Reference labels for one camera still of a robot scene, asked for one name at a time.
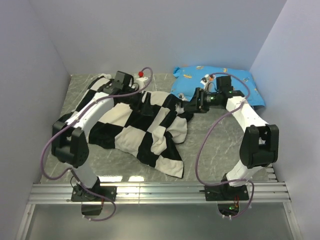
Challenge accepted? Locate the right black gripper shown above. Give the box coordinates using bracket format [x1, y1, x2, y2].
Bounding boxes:
[183, 87, 220, 114]

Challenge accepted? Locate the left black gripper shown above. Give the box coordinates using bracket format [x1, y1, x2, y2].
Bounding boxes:
[123, 87, 155, 116]

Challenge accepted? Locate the black white checkered pillowcase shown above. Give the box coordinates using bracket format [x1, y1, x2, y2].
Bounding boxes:
[84, 91, 194, 179]

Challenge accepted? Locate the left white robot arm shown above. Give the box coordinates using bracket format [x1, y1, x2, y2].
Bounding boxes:
[46, 71, 153, 201]

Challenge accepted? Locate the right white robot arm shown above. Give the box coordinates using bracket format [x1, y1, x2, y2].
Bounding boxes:
[183, 74, 279, 200]

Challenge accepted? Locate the blue space print pillow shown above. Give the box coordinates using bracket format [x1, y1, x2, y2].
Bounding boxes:
[169, 65, 266, 110]

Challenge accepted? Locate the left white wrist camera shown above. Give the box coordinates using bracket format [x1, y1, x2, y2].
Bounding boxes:
[134, 71, 150, 89]

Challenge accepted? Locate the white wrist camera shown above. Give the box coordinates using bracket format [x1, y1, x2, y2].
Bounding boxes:
[134, 71, 150, 89]
[200, 74, 216, 92]

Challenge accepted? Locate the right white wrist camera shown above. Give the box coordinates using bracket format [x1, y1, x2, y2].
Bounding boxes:
[200, 74, 216, 92]

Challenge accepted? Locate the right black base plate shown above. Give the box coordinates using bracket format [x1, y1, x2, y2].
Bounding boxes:
[200, 184, 250, 202]

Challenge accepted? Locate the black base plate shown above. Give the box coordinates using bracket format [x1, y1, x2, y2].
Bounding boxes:
[200, 184, 250, 202]
[71, 185, 117, 202]

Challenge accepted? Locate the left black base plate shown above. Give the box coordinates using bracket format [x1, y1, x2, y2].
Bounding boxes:
[71, 185, 117, 202]

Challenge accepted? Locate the aluminium mounting rail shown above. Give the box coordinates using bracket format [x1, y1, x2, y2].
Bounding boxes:
[27, 182, 291, 205]

